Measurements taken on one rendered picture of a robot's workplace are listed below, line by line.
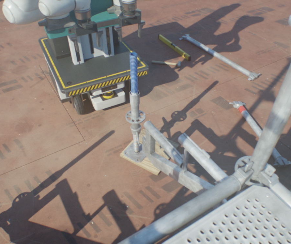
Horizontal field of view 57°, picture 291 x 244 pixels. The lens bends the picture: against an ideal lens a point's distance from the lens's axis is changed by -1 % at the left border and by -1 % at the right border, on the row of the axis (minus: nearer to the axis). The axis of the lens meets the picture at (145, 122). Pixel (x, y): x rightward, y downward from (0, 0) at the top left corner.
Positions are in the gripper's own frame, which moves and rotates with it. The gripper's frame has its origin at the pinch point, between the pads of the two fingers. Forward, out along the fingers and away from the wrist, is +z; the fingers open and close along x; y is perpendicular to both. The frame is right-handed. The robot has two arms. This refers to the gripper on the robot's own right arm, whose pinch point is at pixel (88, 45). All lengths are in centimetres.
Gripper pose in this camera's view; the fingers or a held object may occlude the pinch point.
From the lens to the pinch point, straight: 172.7
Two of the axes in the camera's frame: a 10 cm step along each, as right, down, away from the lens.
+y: -4.5, -6.1, 6.5
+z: 0.0, 7.3, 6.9
